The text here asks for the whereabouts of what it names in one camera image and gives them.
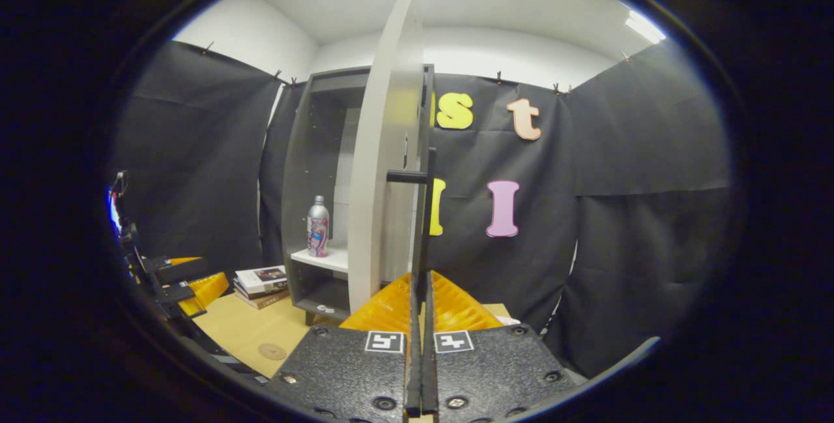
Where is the black cabinet door handle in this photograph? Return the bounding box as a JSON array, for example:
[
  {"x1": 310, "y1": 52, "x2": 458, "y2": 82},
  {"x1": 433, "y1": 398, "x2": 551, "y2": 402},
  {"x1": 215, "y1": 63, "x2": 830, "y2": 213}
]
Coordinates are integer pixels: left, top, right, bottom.
[{"x1": 387, "y1": 147, "x2": 437, "y2": 300}]

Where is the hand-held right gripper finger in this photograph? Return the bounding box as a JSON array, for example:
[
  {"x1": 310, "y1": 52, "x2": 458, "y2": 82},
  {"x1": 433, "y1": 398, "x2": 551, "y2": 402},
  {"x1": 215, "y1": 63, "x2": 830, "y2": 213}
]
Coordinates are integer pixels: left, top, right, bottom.
[
  {"x1": 420, "y1": 271, "x2": 581, "y2": 423},
  {"x1": 264, "y1": 272, "x2": 423, "y2": 423}
]

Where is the white cabinet shelf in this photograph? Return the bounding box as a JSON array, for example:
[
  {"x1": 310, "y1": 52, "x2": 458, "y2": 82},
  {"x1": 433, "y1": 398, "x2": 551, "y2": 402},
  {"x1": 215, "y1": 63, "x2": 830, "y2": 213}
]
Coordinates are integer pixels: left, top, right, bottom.
[{"x1": 291, "y1": 246, "x2": 350, "y2": 274}]

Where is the small ceiling light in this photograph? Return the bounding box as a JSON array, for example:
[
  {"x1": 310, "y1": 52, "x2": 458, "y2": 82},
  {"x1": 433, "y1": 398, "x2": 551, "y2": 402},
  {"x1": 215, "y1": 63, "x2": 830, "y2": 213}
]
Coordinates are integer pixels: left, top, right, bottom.
[{"x1": 625, "y1": 10, "x2": 667, "y2": 44}]

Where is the black backdrop cloth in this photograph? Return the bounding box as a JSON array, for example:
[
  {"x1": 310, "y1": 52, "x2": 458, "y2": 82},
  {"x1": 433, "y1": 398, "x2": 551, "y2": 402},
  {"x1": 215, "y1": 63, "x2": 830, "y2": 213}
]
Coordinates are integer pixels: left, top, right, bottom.
[{"x1": 112, "y1": 38, "x2": 734, "y2": 378}]

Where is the stack of books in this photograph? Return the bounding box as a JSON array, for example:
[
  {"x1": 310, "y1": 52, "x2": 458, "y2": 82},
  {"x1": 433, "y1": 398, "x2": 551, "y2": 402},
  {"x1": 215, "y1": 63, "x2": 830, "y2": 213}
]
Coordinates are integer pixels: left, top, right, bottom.
[{"x1": 233, "y1": 265, "x2": 289, "y2": 310}]

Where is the light grey cabinet door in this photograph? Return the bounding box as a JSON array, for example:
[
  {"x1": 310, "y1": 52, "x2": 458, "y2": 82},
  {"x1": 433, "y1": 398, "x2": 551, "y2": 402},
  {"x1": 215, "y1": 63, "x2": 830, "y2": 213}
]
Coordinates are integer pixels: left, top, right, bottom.
[{"x1": 347, "y1": 0, "x2": 431, "y2": 314}]

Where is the dark grey cabinet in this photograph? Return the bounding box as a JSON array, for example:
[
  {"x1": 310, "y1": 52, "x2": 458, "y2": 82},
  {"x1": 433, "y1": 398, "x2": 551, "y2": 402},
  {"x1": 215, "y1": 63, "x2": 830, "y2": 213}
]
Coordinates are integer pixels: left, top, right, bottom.
[{"x1": 281, "y1": 65, "x2": 436, "y2": 326}]

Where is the silver bottle with colourful label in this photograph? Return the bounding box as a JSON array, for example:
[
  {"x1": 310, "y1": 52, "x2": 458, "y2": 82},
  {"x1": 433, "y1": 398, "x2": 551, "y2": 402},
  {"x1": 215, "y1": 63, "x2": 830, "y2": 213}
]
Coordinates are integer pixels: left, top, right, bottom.
[{"x1": 307, "y1": 196, "x2": 330, "y2": 258}]

